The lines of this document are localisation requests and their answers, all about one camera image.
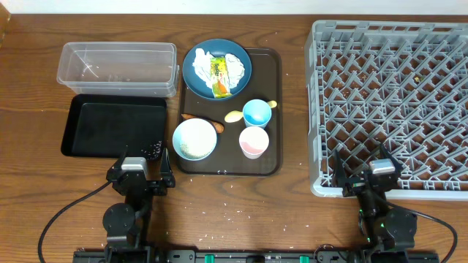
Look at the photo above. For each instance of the clear plastic bin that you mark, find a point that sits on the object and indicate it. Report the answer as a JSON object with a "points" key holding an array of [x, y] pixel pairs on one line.
{"points": [[119, 68]]}

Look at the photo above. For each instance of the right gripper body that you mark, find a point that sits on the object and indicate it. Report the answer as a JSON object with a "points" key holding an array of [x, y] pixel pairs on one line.
{"points": [[352, 188]]}

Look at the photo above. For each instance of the pink cup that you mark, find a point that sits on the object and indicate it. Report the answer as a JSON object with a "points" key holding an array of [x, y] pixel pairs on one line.
{"points": [[253, 141]]}

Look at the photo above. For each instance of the dark blue plate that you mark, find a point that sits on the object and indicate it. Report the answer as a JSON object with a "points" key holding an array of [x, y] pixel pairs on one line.
{"points": [[217, 48]]}

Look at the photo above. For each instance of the white tissue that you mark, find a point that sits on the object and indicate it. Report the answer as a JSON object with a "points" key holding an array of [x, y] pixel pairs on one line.
{"points": [[202, 66]]}

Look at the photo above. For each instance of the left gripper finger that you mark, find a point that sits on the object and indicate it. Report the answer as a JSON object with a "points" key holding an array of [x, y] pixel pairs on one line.
{"points": [[121, 159], [165, 169]]}

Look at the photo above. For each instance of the yellow green snack wrapper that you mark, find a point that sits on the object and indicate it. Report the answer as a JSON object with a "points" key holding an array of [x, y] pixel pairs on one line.
{"points": [[220, 83]]}

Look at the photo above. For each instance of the yellow plastic spoon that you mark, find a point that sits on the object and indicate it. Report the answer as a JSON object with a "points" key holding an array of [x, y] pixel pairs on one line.
{"points": [[235, 115]]}

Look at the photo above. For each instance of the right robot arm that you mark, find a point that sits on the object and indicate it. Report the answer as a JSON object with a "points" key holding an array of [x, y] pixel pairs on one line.
{"points": [[390, 230]]}

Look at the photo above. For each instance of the grey dishwasher rack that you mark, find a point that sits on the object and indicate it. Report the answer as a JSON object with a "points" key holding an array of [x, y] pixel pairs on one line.
{"points": [[401, 85]]}

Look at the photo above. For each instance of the black rectangular tray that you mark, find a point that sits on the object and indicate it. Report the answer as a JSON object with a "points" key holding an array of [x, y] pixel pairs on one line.
{"points": [[105, 126]]}

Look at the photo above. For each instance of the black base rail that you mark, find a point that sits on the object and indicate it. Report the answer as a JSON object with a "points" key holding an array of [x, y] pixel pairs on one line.
{"points": [[187, 256]]}

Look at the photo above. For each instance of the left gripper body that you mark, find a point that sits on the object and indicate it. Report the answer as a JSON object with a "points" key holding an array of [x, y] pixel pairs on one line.
{"points": [[158, 191]]}

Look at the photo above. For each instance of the orange carrot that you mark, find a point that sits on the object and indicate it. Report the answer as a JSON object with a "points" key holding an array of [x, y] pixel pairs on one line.
{"points": [[219, 128]]}

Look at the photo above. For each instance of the light blue bowl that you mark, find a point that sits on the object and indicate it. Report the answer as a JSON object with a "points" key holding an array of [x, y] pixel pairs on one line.
{"points": [[177, 140]]}

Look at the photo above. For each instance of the brown serving tray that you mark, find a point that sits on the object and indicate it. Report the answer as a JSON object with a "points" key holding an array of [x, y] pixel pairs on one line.
{"points": [[227, 158]]}

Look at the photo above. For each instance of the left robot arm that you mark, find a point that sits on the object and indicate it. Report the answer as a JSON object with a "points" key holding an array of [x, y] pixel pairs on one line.
{"points": [[127, 223]]}

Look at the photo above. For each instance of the white rice pile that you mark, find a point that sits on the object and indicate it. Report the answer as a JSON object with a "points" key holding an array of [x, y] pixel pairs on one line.
{"points": [[195, 140]]}

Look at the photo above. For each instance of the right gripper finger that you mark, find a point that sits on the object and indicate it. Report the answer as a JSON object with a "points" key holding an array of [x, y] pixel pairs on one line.
{"points": [[339, 175], [385, 155]]}

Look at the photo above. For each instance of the light blue cup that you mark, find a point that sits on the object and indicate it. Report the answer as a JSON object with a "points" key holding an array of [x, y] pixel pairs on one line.
{"points": [[257, 113]]}

